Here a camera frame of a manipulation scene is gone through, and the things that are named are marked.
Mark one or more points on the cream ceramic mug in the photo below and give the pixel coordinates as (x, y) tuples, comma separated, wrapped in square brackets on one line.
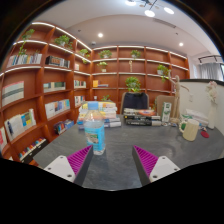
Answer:
[(190, 130)]

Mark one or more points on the white wall switch plate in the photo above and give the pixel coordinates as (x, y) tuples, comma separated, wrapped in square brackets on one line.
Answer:
[(191, 97)]

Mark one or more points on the white ribbed vase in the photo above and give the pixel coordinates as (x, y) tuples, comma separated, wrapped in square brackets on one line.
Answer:
[(212, 116)]

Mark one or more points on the grey curtain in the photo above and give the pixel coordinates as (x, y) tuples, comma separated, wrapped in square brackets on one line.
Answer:
[(210, 70)]

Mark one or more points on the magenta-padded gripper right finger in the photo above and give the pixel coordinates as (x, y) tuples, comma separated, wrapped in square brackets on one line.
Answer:
[(163, 166)]

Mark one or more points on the dark blue chair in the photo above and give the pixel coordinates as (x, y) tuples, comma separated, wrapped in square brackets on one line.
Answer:
[(135, 101)]

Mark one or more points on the stack of dark books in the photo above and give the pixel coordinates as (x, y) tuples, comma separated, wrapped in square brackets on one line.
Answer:
[(141, 120)]

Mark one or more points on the wooden bookshelf unit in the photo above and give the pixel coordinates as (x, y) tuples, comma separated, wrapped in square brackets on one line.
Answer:
[(33, 86)]

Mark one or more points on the stack of colourful books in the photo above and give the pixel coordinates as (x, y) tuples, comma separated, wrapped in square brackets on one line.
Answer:
[(110, 113)]

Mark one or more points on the black curtain rail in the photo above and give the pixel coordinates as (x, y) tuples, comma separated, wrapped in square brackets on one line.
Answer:
[(209, 58)]

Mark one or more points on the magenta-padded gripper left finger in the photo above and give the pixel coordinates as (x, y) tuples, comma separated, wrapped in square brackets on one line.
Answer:
[(60, 165)]

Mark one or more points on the clear water bottle blue cap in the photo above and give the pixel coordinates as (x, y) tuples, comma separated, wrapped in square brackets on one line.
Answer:
[(94, 130)]

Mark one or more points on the ceiling air vent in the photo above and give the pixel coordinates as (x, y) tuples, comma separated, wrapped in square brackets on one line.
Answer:
[(164, 23)]

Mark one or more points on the recessed ceiling downlight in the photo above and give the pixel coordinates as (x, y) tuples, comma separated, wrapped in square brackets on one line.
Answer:
[(100, 34), (181, 44)]

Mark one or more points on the flat round red coaster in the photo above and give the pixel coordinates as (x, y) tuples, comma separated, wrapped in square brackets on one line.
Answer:
[(204, 134)]

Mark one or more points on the branched ceiling lamp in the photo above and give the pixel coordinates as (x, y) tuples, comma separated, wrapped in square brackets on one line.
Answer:
[(149, 13)]

